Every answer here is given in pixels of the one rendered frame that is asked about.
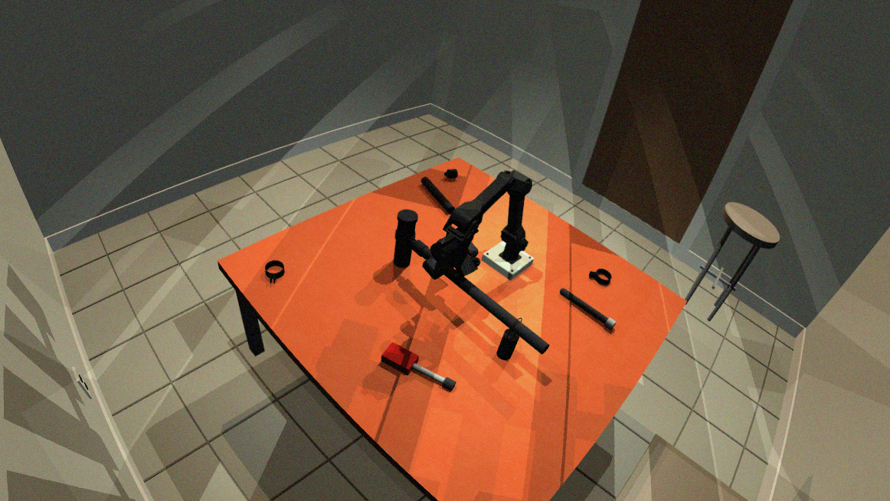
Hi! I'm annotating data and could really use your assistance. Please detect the black loop clamp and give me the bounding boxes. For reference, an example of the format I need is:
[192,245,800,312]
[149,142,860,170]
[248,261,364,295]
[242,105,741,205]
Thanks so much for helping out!
[589,269,612,284]
[265,260,285,283]

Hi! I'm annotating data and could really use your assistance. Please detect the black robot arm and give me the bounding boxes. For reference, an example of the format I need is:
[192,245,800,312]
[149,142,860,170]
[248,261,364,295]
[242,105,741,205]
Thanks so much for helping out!
[430,170,532,277]

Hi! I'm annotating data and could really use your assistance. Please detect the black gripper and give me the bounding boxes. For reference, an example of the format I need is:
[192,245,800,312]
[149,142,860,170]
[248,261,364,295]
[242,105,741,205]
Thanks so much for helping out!
[422,242,479,280]

